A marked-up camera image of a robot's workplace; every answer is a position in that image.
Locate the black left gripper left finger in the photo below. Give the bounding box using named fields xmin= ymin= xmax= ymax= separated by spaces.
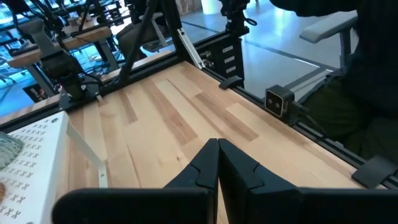
xmin=52 ymin=139 xmax=220 ymax=224

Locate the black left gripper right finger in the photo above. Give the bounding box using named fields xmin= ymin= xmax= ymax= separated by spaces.
xmin=218 ymin=139 xmax=398 ymax=224

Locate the black box with labels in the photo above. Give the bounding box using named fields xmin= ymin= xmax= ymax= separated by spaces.
xmin=198 ymin=37 xmax=245 ymax=88

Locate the white aluminium strut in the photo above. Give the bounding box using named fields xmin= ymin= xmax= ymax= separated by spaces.
xmin=177 ymin=27 xmax=206 ymax=70

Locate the person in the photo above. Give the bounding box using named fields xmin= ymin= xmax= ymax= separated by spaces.
xmin=269 ymin=0 xmax=398 ymax=162
xmin=116 ymin=12 xmax=170 ymax=62

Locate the white perforated metal shelf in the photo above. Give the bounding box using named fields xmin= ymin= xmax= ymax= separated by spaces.
xmin=0 ymin=111 xmax=109 ymax=224

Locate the grey office chair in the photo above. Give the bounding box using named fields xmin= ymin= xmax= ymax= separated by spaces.
xmin=299 ymin=11 xmax=358 ymax=72

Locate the wooden table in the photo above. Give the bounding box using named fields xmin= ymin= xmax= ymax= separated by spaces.
xmin=7 ymin=26 xmax=121 ymax=97

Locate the black camera cable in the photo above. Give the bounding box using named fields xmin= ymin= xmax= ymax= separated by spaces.
xmin=298 ymin=107 xmax=330 ymax=139

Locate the black table-level camera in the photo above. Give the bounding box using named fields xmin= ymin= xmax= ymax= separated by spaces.
xmin=264 ymin=84 xmax=310 ymax=125

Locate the black frame bracket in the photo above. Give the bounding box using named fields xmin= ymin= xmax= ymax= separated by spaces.
xmin=218 ymin=75 xmax=244 ymax=90
xmin=351 ymin=155 xmax=398 ymax=190

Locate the black metal table frame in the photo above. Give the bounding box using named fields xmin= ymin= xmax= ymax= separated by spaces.
xmin=0 ymin=0 xmax=398 ymax=190

